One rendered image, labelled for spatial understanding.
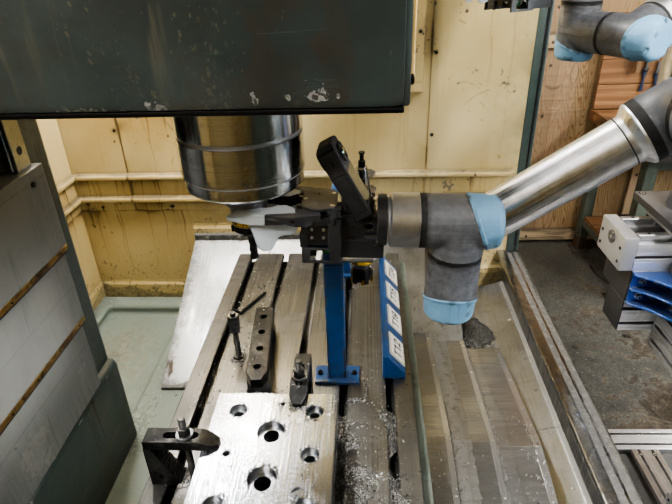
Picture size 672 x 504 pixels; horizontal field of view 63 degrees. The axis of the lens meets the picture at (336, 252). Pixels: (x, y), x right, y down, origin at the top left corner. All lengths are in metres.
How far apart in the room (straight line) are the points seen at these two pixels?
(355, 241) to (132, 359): 1.30
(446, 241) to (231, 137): 0.30
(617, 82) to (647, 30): 2.42
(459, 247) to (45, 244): 0.75
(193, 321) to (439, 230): 1.20
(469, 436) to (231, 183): 0.88
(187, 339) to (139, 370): 0.20
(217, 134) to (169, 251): 1.43
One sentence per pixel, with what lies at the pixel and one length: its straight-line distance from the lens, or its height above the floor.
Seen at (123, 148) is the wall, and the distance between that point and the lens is 1.94.
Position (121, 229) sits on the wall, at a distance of 2.07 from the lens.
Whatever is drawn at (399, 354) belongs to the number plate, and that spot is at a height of 0.93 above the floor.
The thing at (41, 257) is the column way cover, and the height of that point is 1.27.
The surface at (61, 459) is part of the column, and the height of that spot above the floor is 0.86.
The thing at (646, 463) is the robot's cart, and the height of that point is 0.22.
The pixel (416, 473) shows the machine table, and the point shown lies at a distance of 1.08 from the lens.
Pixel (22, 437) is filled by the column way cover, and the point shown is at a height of 1.01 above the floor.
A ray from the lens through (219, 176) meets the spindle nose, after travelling 0.66.
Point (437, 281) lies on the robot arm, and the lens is 0.77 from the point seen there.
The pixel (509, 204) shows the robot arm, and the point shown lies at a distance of 0.86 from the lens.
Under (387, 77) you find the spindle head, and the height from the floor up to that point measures 1.63.
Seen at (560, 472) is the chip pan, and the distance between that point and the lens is 1.45.
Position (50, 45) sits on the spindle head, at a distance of 0.64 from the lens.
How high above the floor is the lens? 1.74
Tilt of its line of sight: 29 degrees down
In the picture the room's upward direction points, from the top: 2 degrees counter-clockwise
